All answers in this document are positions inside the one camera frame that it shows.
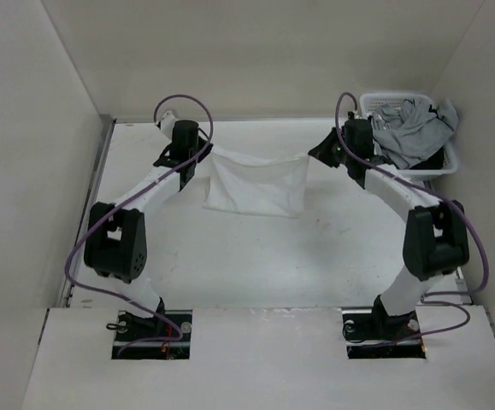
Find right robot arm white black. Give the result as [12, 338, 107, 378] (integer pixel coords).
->
[308, 118, 469, 343]

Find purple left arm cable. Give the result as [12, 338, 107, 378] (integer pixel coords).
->
[63, 93, 214, 355]

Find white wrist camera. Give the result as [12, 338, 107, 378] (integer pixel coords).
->
[347, 111, 363, 120]
[156, 109, 180, 140]

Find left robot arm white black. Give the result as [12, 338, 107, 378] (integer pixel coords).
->
[83, 120, 212, 341]

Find white tank top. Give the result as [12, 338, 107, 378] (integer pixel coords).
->
[203, 147, 309, 218]

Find white plastic laundry basket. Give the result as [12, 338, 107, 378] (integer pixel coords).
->
[359, 91, 458, 181]

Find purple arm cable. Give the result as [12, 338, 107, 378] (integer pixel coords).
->
[334, 91, 492, 347]
[63, 93, 214, 355]

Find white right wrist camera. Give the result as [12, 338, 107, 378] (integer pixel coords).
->
[347, 111, 363, 120]

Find black garment in basket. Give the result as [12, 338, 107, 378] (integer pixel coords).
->
[411, 147, 445, 170]

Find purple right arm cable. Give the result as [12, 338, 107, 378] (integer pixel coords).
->
[334, 91, 492, 347]

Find grey tank top in basket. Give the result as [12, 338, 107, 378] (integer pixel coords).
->
[371, 97, 459, 170]

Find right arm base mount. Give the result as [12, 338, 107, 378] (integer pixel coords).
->
[342, 310, 426, 360]

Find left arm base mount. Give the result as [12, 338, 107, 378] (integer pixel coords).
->
[106, 310, 193, 360]

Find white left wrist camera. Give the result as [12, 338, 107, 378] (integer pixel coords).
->
[156, 109, 180, 140]

